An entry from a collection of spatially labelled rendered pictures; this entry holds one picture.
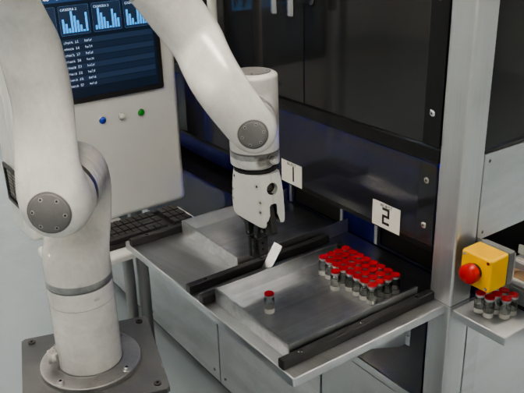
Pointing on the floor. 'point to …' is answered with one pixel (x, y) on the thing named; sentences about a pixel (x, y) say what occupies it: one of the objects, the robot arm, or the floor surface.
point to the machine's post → (459, 182)
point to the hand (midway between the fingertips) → (257, 245)
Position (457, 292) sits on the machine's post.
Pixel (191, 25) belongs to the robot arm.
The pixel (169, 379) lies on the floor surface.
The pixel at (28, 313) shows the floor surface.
